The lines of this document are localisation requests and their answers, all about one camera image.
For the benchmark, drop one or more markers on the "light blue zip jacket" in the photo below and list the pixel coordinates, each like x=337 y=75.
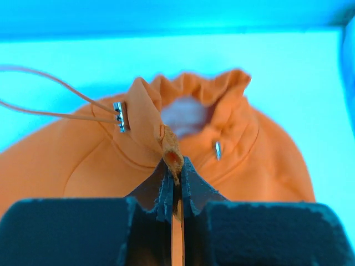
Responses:
x=346 y=56

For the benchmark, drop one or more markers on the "orange zip jacket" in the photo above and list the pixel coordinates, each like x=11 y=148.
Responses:
x=109 y=147

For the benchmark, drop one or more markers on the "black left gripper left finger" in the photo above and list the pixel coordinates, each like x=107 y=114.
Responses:
x=133 y=230

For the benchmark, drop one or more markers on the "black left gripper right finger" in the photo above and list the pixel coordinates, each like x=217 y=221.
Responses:
x=221 y=232

